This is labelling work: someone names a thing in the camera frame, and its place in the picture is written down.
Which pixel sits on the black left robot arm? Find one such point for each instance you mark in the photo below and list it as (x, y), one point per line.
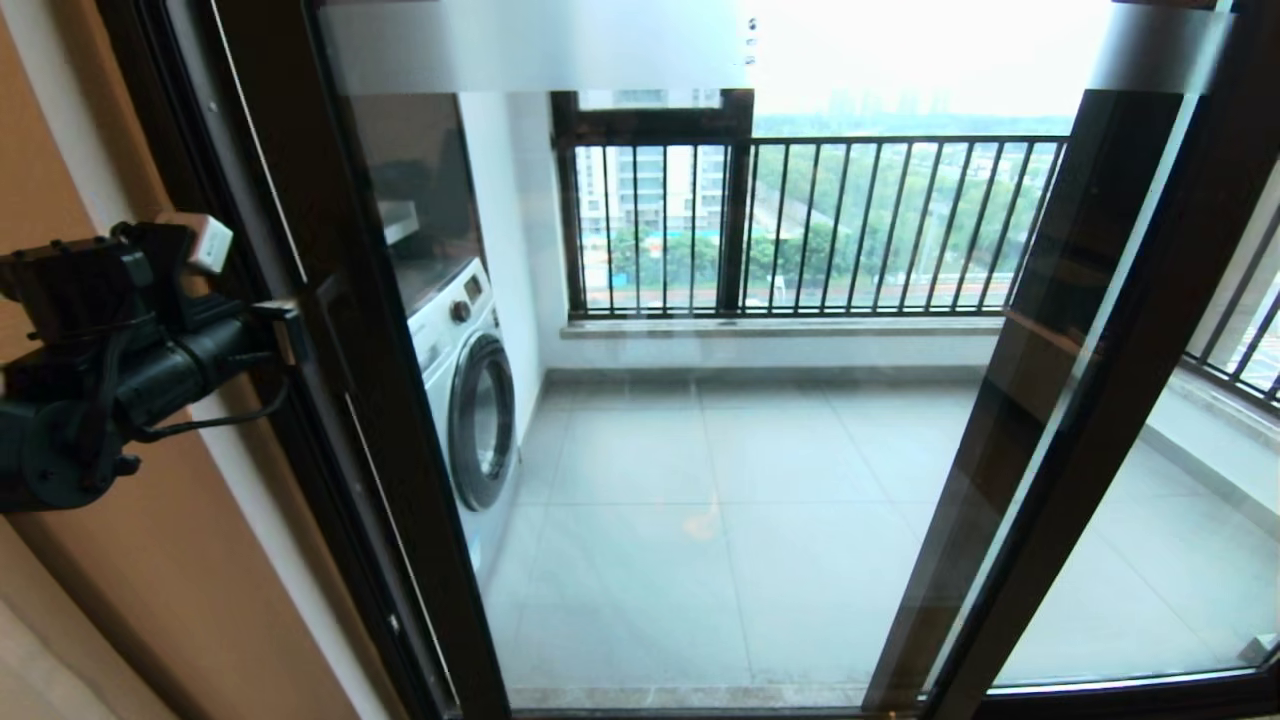
(30, 450)

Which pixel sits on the dark balcony window frame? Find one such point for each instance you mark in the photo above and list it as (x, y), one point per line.
(735, 220)

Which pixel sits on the black balcony railing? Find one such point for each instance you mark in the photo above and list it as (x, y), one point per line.
(900, 141)

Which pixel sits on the grey stone side sill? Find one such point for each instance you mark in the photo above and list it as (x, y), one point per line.
(1220, 415)

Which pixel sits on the dark outer door frame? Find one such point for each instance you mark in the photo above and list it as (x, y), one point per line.
(165, 100)

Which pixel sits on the white shelf board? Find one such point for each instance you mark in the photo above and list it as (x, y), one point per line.
(398, 220)

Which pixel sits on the silver front-load washing machine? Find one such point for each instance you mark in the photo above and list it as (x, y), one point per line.
(470, 420)

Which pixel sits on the dark framed sliding glass door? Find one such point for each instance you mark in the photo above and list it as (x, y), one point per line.
(420, 500)

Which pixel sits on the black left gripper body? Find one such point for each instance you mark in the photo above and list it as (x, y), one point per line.
(180, 365)

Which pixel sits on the grey stone balcony sill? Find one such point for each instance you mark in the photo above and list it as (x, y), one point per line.
(800, 327)

